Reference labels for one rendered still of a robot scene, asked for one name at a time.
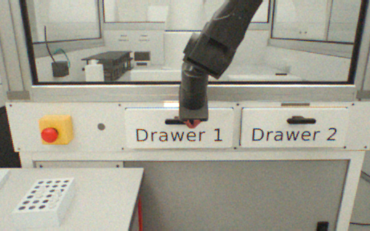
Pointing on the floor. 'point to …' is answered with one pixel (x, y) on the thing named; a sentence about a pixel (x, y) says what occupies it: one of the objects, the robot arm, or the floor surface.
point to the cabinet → (232, 187)
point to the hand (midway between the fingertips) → (191, 123)
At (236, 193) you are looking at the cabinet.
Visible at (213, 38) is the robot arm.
